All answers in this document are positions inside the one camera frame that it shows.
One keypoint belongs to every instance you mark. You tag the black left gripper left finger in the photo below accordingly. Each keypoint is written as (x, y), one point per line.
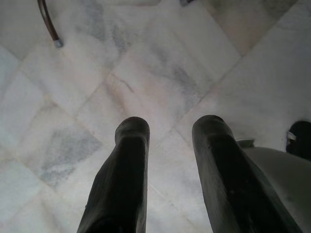
(121, 174)

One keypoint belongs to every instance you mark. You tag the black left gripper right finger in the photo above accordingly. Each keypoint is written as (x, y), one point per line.
(226, 174)

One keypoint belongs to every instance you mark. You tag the black robot foot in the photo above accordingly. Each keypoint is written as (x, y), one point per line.
(300, 139)

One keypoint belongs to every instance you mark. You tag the dark brown chair leg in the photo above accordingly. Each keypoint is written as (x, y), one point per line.
(49, 24)

